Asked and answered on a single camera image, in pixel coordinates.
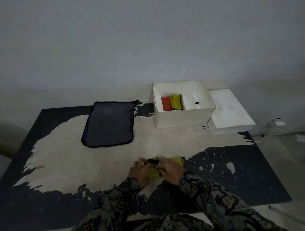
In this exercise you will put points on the person's patterned shirt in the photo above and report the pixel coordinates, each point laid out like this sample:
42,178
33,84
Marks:
166,223

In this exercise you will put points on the person's left hand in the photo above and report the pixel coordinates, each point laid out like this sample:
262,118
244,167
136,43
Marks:
139,172

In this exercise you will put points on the white box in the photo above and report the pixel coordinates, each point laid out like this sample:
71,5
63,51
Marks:
183,117

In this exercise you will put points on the white box lid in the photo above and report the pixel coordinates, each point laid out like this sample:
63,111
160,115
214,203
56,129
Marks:
228,111

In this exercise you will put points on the person's right forearm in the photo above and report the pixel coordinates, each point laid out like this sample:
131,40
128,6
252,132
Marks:
221,202

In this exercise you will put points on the person's right hand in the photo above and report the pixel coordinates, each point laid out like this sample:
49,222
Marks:
171,170

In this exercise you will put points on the red cloth with blue trim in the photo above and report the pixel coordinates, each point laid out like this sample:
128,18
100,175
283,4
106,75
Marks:
166,104

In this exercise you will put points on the person's left forearm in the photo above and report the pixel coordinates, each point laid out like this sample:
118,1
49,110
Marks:
112,207

